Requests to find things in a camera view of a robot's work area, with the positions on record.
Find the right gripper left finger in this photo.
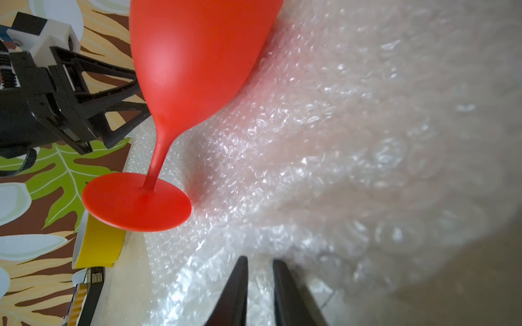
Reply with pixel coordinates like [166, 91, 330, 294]
[205, 256, 248, 326]

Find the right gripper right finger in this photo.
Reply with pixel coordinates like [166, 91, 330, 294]
[273, 259, 326, 326]

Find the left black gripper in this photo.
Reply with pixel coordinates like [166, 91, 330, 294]
[1, 46, 150, 157]

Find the red wine glass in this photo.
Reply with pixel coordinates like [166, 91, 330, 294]
[82, 0, 283, 232]

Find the bubble wrap of red glass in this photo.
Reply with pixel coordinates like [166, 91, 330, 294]
[122, 0, 522, 326]

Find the yellow tape roll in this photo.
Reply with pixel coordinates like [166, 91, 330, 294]
[72, 211, 126, 269]

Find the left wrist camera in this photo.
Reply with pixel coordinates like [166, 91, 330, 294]
[1, 12, 80, 67]

